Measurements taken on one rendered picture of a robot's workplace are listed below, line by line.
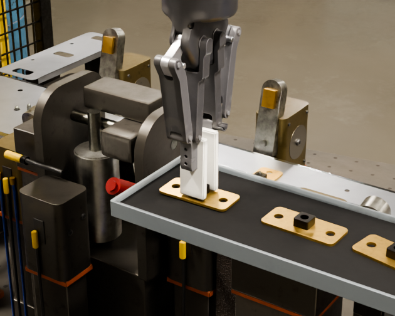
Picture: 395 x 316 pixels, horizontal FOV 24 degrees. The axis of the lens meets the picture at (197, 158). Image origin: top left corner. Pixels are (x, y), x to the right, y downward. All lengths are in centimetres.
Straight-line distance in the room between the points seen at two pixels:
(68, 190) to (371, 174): 104
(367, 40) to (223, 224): 426
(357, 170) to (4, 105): 84
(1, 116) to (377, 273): 91
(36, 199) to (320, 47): 393
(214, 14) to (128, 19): 458
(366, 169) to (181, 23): 127
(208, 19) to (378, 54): 409
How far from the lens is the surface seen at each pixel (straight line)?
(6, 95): 171
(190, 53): 89
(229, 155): 145
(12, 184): 134
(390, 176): 208
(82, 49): 193
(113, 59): 167
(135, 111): 117
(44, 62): 186
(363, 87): 449
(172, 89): 89
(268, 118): 147
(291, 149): 151
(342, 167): 210
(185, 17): 88
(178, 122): 91
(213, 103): 95
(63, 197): 117
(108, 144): 116
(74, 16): 554
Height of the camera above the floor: 163
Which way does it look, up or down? 26 degrees down
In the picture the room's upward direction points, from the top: straight up
